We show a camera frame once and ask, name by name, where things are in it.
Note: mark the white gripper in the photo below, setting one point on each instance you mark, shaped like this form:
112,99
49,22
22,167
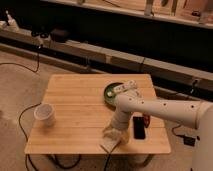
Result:
114,130

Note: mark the white sponge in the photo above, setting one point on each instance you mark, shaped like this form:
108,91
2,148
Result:
109,143

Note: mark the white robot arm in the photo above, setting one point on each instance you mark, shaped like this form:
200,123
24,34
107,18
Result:
194,114

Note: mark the white ceramic cup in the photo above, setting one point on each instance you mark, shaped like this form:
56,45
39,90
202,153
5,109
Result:
45,115

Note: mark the black phone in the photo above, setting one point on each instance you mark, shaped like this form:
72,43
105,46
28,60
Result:
138,127

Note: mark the red oblong object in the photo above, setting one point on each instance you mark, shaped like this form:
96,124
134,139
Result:
146,119

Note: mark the green plate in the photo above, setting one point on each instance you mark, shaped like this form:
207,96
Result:
109,95

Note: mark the wooden table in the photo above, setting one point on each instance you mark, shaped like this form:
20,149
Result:
80,112

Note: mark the white remote on plate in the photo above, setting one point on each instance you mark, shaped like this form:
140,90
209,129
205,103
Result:
131,84

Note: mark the black power adapter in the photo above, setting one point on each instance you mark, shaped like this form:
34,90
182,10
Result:
189,141

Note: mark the black box on ledge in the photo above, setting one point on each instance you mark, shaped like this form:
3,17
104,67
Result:
59,35

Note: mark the white bottle on ledge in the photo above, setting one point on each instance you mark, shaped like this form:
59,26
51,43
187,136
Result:
12,22

